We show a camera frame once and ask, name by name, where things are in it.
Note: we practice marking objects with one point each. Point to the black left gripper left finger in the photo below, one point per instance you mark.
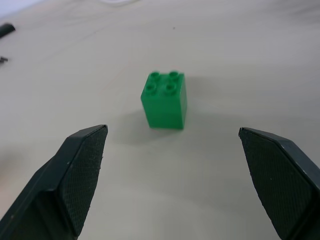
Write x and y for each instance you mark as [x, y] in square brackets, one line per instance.
[62, 185]

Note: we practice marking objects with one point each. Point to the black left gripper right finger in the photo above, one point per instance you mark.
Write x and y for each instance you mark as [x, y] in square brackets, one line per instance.
[280, 180]

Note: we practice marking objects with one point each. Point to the green toy building block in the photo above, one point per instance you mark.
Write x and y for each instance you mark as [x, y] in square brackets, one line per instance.
[165, 102]

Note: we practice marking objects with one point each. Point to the black rounded object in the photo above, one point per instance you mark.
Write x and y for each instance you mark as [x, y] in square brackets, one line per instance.
[6, 29]

